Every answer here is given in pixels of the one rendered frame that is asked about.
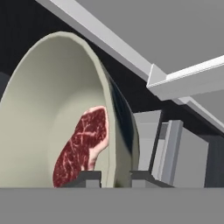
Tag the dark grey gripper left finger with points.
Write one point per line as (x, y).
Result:
(90, 179)

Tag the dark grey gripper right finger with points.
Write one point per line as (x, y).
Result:
(141, 179)

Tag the pale green bowl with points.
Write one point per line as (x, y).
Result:
(40, 116)

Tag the grey fridge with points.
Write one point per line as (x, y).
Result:
(186, 157)

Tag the white fridge door shelf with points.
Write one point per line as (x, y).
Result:
(186, 81)

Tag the raw red marbled steak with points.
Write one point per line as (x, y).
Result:
(83, 140)

